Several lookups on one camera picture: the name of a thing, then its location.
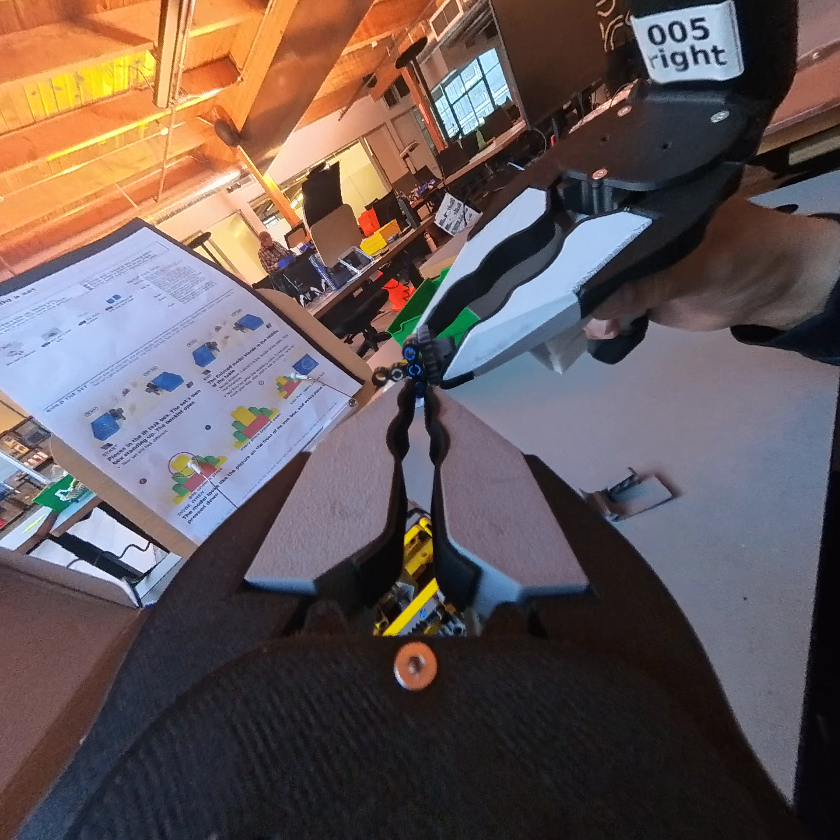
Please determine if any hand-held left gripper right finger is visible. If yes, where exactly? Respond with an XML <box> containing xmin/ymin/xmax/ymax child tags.
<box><xmin>423</xmin><ymin>389</ymin><xmax>589</xmax><ymax>618</ymax></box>

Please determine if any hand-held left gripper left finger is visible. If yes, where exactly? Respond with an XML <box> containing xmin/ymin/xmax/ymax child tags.
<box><xmin>247</xmin><ymin>385</ymin><xmax>410</xmax><ymax>598</ymax></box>

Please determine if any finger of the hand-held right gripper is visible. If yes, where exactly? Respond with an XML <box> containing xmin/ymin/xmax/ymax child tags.
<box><xmin>440</xmin><ymin>210</ymin><xmax>653</xmax><ymax>388</ymax></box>
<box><xmin>414</xmin><ymin>188</ymin><xmax>559</xmax><ymax>349</ymax></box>

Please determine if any green plastic bin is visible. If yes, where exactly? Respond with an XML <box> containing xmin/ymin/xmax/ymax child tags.
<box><xmin>388</xmin><ymin>269</ymin><xmax>455</xmax><ymax>346</ymax></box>

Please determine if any yellow grey toy bulldozer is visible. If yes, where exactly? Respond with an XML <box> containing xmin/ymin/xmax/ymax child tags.
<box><xmin>374</xmin><ymin>506</ymin><xmax>476</xmax><ymax>640</ymax></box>

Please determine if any grey toy gear assembly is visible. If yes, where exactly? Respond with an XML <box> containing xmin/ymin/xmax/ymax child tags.
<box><xmin>373</xmin><ymin>334</ymin><xmax>442</xmax><ymax>397</ymax></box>

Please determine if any person's right forearm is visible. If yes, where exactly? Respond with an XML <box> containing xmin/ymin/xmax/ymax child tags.
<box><xmin>729</xmin><ymin>309</ymin><xmax>840</xmax><ymax>370</ymax></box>

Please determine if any grey desk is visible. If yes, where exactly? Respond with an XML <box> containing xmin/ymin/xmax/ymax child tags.
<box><xmin>365</xmin><ymin>168</ymin><xmax>840</xmax><ymax>804</ymax></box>

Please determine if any person's right hand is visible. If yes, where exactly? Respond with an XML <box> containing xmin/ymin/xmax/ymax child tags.
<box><xmin>584</xmin><ymin>197</ymin><xmax>840</xmax><ymax>345</ymax></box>

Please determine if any grey paper scrap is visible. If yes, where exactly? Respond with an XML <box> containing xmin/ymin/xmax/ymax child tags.
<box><xmin>583</xmin><ymin>469</ymin><xmax>676</xmax><ymax>523</ymax></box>

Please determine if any dark partition panel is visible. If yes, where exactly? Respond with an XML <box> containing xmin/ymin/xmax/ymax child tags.
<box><xmin>493</xmin><ymin>0</ymin><xmax>634</xmax><ymax>122</ymax></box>

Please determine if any window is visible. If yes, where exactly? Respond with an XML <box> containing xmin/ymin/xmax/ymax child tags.
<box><xmin>431</xmin><ymin>46</ymin><xmax>514</xmax><ymax>140</ymax></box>

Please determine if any black floor lamp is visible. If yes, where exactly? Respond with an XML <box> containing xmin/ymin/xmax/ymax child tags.
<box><xmin>394</xmin><ymin>37</ymin><xmax>450</xmax><ymax>153</ymax></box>

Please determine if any instruction sheet board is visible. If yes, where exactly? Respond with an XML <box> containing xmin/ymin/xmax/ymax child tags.
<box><xmin>0</xmin><ymin>221</ymin><xmax>378</xmax><ymax>560</ymax></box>

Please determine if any open cardboard box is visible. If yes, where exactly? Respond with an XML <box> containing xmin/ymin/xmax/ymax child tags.
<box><xmin>0</xmin><ymin>549</ymin><xmax>148</xmax><ymax>821</ymax></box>

